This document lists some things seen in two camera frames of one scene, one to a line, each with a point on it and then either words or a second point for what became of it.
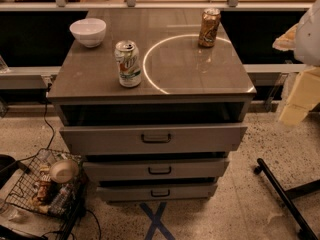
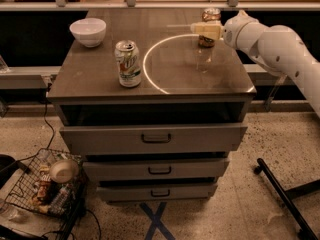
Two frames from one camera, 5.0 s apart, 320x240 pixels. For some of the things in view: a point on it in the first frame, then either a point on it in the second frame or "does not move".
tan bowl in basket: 63,171 does not move
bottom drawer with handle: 172,192 does not move
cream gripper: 309,39 -> 234,33
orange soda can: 209,27 does not move
